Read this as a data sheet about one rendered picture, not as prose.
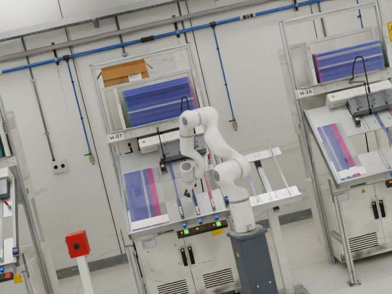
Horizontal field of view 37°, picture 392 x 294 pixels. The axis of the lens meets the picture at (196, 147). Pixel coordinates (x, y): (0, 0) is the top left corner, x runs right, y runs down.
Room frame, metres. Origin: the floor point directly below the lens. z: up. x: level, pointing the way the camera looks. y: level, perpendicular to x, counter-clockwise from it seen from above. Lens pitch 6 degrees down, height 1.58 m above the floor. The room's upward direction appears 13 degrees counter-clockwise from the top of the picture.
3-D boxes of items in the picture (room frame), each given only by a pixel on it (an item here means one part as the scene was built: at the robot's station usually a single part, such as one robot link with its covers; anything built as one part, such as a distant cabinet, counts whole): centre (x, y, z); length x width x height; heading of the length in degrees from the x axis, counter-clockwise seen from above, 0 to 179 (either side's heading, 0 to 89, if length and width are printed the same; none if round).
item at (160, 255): (4.45, 0.25, 0.31); 0.70 x 0.65 x 0.62; 93
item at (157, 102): (4.33, 0.19, 1.52); 0.51 x 0.13 x 0.27; 93
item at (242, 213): (3.28, -0.17, 0.79); 0.19 x 0.19 x 0.18
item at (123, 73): (4.62, 0.31, 1.82); 0.68 x 0.30 x 0.20; 93
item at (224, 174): (3.27, -0.15, 1.00); 0.19 x 0.12 x 0.24; 122
